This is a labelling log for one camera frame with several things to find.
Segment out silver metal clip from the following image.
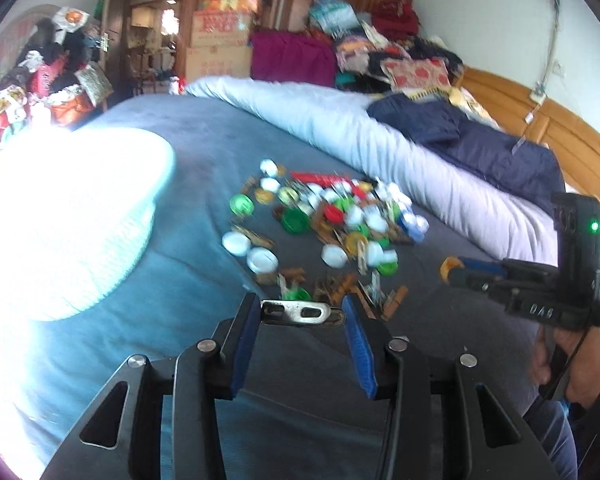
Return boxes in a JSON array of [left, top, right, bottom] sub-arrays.
[[261, 300, 344, 326]]

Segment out orange bottle cap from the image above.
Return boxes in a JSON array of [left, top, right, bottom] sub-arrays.
[[439, 257, 465, 283]]

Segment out wicker chair with clutter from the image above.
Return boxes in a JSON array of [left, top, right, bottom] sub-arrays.
[[0, 4, 114, 142]]

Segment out right hand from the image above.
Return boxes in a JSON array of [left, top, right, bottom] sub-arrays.
[[530, 326, 600, 410]]

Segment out small green bottle cap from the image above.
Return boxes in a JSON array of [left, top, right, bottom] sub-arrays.
[[376, 261, 399, 276]]

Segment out green bottle cap front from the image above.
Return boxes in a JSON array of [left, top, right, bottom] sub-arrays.
[[283, 287, 312, 301]]

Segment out white ribbed bottle cap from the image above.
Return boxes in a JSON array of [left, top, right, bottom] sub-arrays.
[[246, 247, 278, 274]]

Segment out white bottle cap middle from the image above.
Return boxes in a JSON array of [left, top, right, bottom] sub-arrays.
[[321, 244, 349, 269]]

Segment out white bottle cap left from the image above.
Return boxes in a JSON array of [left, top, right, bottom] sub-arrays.
[[221, 231, 251, 257]]

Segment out yellow bottle cap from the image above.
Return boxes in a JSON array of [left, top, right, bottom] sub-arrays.
[[343, 231, 368, 258]]

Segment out blue bottle cap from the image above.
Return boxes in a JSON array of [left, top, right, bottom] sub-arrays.
[[401, 211, 429, 243]]

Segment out dark green bottle cap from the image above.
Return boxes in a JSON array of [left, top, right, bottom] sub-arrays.
[[280, 208, 311, 235]]

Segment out light green bottle cap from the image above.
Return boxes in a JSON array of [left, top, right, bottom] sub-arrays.
[[230, 193, 254, 218]]

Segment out red bottle cap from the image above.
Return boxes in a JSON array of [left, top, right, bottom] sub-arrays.
[[323, 204, 346, 226]]

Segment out navy blue blanket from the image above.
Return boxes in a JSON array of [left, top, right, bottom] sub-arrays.
[[367, 93, 565, 214]]

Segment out wooden headboard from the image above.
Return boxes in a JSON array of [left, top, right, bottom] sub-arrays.
[[457, 67, 600, 201]]

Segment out red plastic chili toy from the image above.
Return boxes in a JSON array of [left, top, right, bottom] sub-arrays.
[[290, 171, 352, 188]]

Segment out turquoise plastic basket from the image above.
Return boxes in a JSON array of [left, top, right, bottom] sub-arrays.
[[0, 127, 176, 322]]

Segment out grey rolled quilt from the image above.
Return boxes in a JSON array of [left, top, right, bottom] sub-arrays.
[[185, 76, 557, 264]]

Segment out red floral pillow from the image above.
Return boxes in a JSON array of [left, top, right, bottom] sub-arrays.
[[380, 58, 451, 91]]

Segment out magenta cloth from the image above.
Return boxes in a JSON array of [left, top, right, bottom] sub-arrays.
[[250, 30, 338, 88]]

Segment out stacked cardboard boxes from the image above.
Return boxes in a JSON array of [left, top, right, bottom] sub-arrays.
[[185, 0, 263, 82]]

